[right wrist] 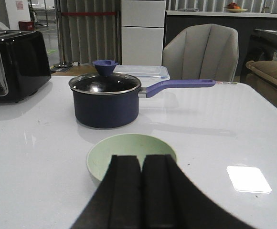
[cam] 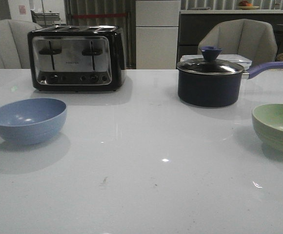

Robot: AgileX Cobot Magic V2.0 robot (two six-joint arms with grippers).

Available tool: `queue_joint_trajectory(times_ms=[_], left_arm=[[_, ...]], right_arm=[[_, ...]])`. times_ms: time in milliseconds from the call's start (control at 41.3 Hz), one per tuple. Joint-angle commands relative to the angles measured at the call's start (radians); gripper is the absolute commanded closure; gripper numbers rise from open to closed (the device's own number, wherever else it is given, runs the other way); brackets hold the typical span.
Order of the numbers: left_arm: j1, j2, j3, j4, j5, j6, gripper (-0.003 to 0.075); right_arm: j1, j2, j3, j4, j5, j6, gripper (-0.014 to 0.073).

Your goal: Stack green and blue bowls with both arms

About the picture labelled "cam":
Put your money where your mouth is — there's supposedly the blue bowl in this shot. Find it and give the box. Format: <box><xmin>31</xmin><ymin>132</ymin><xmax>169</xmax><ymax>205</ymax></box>
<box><xmin>0</xmin><ymin>98</ymin><xmax>67</xmax><ymax>145</ymax></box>

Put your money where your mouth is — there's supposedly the green bowl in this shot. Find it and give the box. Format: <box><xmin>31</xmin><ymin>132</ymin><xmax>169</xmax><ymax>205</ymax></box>
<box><xmin>252</xmin><ymin>104</ymin><xmax>283</xmax><ymax>152</ymax></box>

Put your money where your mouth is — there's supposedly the dark blue saucepan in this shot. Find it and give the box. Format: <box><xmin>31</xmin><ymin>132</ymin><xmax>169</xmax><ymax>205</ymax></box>
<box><xmin>178</xmin><ymin>61</ymin><xmax>283</xmax><ymax>107</ymax></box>

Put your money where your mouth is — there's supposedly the glass pot lid blue knob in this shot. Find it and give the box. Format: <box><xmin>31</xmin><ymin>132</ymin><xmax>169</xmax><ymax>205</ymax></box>
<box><xmin>176</xmin><ymin>46</ymin><xmax>244</xmax><ymax>75</ymax></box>

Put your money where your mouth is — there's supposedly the black and chrome toaster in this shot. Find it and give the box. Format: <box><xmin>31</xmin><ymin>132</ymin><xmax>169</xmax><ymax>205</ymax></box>
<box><xmin>27</xmin><ymin>25</ymin><xmax>126</xmax><ymax>91</ymax></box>

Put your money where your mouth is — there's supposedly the white cabinet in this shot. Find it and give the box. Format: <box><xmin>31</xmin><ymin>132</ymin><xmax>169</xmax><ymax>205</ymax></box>
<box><xmin>136</xmin><ymin>0</ymin><xmax>181</xmax><ymax>69</ymax></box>

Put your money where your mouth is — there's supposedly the dark kitchen counter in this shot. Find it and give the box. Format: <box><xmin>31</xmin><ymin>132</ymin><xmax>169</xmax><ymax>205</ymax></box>
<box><xmin>177</xmin><ymin>10</ymin><xmax>283</xmax><ymax>60</ymax></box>

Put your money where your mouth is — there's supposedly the clear plastic container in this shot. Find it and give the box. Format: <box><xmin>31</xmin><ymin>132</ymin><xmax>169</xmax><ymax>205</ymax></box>
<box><xmin>180</xmin><ymin>54</ymin><xmax>252</xmax><ymax>70</ymax></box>

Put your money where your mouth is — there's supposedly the beige chair right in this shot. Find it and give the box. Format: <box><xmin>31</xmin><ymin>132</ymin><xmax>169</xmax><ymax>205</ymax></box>
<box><xmin>198</xmin><ymin>19</ymin><xmax>278</xmax><ymax>66</ymax></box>

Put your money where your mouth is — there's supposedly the beige chair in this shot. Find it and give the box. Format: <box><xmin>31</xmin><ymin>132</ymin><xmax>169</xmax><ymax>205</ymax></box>
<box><xmin>198</xmin><ymin>19</ymin><xmax>278</xmax><ymax>66</ymax></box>
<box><xmin>0</xmin><ymin>19</ymin><xmax>41</xmax><ymax>69</ymax></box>

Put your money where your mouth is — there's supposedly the metal rack in background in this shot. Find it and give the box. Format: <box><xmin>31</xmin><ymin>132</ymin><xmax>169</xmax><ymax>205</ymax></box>
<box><xmin>31</xmin><ymin>10</ymin><xmax>61</xmax><ymax>26</ymax></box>

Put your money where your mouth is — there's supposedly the beige chair left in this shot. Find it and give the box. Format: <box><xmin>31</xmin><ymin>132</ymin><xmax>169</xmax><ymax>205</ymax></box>
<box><xmin>0</xmin><ymin>19</ymin><xmax>41</xmax><ymax>69</ymax></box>

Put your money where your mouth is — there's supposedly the fruit bowl on counter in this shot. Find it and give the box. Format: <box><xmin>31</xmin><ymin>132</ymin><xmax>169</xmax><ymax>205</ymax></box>
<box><xmin>238</xmin><ymin>0</ymin><xmax>260</xmax><ymax>10</ymax></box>

